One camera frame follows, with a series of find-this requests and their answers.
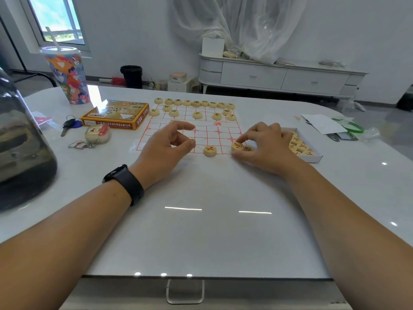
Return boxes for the white storage box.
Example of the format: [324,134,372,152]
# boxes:
[167,80,193,93]

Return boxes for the white square box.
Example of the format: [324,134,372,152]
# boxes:
[202,37,225,59]

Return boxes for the clear plastic bag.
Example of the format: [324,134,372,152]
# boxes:
[355,125,382,141]

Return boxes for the round cream keychain pendant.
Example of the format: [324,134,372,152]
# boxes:
[85,124,112,145]

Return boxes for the person's left forearm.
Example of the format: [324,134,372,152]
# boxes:
[0,180,133,310]

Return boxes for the black smartwatch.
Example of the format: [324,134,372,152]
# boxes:
[102,164,145,206]

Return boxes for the window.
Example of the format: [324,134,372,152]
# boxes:
[18,0,93,59]

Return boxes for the yellow chess set box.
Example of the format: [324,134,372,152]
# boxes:
[80,99,150,131]

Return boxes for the person's right forearm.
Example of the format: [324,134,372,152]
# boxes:
[284,160,413,310]

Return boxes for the white drinking straw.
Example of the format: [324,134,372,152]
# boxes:
[45,26,62,51]

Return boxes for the black waste bin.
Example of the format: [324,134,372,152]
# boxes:
[120,65,143,90]

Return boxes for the colourful patterned drink cup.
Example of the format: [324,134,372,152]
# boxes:
[40,46,92,105]

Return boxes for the white paper sheet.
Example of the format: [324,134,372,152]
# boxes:
[301,113,348,135]

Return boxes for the red plastic packet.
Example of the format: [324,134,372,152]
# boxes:
[32,111,54,127]

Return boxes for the black object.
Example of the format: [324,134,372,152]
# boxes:
[396,83,413,112]

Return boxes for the black car key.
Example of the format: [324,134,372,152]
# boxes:
[61,116,77,137]

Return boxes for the clear drawer handle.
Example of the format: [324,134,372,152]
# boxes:
[166,279,205,305]

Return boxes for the pile of red-marked chess discs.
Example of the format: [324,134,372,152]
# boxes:
[288,131,316,157]

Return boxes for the grey table drawer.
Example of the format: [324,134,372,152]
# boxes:
[61,277,353,310]

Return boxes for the clear plastic sheet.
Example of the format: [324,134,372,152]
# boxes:
[170,0,309,64]

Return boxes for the rows of black-marked chess discs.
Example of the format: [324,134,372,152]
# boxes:
[149,97,237,122]

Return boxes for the white crumpled wrapper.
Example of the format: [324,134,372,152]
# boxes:
[343,99,367,113]

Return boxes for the red-lined paper chess board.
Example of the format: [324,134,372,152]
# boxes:
[129,101,241,156]

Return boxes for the green handled scissors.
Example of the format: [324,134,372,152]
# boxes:
[327,118,365,143]

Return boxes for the dark glass jar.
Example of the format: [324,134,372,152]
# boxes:
[0,66,58,212]

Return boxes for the person's left hand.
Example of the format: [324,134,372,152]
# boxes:
[129,121,197,191]

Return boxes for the black metal chair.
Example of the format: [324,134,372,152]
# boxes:
[8,70,58,88]

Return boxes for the white cardboard tray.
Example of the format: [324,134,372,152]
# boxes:
[280,127,323,164]

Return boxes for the white sideboard cabinet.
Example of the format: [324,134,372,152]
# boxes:
[198,53,369,101]

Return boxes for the person's right hand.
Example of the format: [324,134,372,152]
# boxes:
[231,122,311,178]

